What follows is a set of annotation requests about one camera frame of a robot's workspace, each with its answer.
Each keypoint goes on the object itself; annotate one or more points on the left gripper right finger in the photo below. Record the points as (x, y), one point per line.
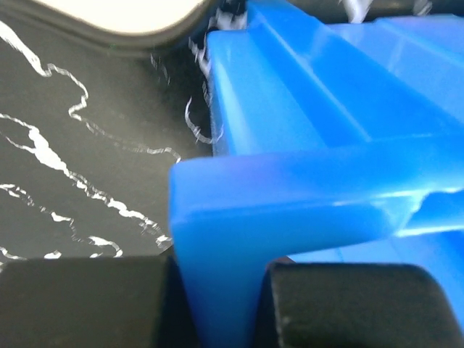
(353, 305)

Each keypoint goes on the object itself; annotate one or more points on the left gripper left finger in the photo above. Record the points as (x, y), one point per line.
(100, 302)

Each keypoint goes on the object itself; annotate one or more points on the blue bin of star candies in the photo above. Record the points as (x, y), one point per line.
(338, 143)

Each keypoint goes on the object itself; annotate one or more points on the strawberry pattern tray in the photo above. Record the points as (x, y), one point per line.
(120, 28)

